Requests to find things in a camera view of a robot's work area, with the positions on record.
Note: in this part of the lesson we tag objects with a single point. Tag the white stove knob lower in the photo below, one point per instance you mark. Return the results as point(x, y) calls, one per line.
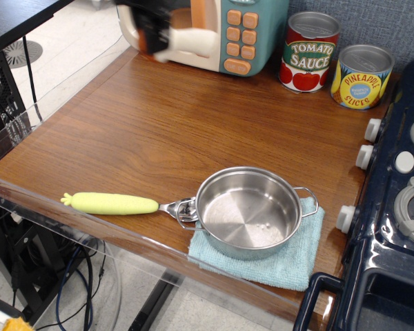
point(345, 218)

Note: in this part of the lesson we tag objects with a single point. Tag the plush brown white mushroom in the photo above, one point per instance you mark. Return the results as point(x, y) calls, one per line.
point(192, 40)

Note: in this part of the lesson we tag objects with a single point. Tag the spoon with yellow handle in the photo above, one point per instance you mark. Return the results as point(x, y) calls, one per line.
point(122, 204)

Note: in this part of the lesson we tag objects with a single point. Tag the toy microwave teal cream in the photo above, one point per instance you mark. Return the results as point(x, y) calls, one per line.
point(249, 32)

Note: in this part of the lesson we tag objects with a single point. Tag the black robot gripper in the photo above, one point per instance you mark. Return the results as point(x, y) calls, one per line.
point(150, 17)

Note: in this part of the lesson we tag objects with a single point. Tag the stainless steel pot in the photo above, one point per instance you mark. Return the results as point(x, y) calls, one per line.
point(246, 213)

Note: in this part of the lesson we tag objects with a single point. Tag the light blue cloth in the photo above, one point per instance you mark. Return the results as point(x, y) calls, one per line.
point(290, 268)

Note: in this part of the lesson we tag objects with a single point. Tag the white stove knob middle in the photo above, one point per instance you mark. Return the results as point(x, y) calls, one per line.
point(364, 156)

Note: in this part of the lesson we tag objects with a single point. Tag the tomato sauce can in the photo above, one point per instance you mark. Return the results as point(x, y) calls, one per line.
point(310, 44)

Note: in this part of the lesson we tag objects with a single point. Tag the white stove knob upper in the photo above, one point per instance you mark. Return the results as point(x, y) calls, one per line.
point(372, 130)

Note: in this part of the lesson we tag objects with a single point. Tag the black side table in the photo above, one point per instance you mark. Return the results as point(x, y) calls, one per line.
point(18, 18)

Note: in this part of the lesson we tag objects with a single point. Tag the pineapple slices can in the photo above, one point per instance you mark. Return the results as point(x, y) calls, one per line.
point(361, 76)

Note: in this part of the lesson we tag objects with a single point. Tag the dark blue toy stove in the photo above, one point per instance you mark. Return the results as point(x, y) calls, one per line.
point(376, 288)

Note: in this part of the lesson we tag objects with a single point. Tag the white stove knob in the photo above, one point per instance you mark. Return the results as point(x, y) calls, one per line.
point(345, 218)
point(364, 156)
point(372, 130)

